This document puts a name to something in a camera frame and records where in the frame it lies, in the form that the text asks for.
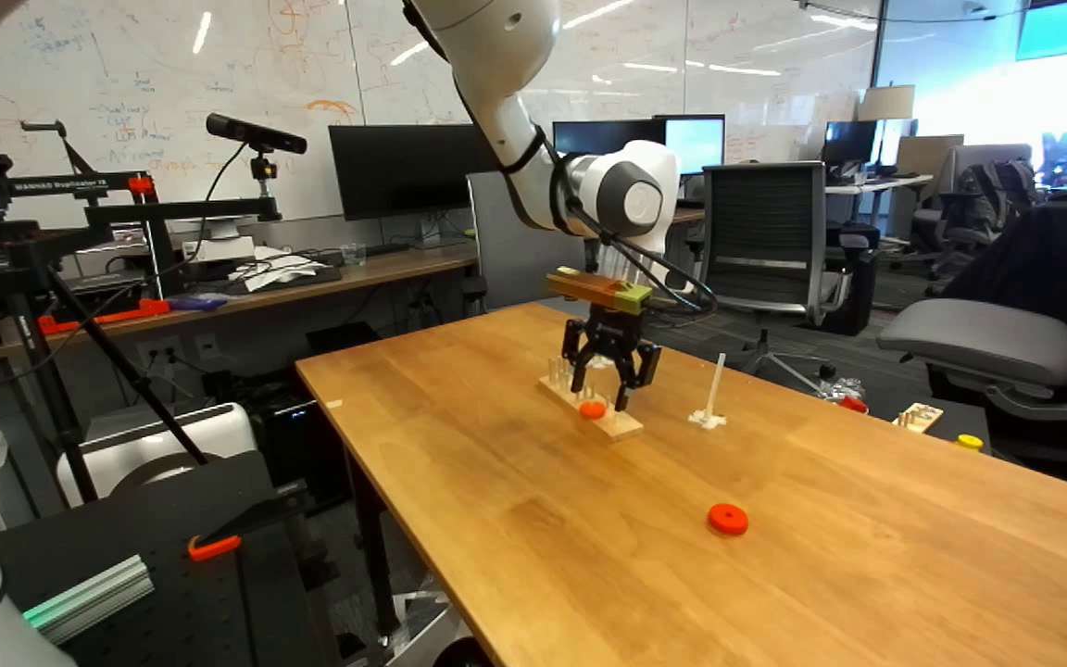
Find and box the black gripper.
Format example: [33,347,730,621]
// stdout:
[562,306,659,410]

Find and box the orange disc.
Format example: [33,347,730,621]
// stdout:
[706,504,753,539]
[577,399,608,420]

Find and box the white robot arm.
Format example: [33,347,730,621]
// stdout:
[403,0,680,288]

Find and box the wooden peg block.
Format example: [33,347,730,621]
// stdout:
[541,361,641,438]

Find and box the white stick on base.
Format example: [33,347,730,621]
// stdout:
[688,351,727,430]

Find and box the grey office chair back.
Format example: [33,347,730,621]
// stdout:
[468,172,587,313]

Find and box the grey office chair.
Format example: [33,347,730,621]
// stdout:
[468,172,587,313]
[879,200,1067,421]

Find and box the black mesh office chair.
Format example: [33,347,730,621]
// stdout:
[705,158,826,321]

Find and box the black monitor middle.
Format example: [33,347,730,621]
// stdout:
[552,120,659,156]

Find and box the black monitor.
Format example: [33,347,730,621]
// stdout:
[331,126,495,220]
[552,120,659,156]

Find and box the lit monitor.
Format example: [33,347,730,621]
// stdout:
[664,115,727,174]

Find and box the black monitor left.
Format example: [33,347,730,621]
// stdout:
[331,126,495,220]

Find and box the grey office chair right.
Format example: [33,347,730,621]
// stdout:
[879,200,1067,421]

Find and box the wrist camera orange block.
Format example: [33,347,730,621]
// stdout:
[548,274,647,314]

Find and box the orange clamp handle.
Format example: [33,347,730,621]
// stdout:
[187,535,243,562]

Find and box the black depth camera bar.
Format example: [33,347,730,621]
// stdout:
[205,112,308,156]

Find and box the wooden desk at wall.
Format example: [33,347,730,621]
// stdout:
[10,204,711,347]

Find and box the black camera tripod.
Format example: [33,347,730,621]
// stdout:
[0,156,205,501]

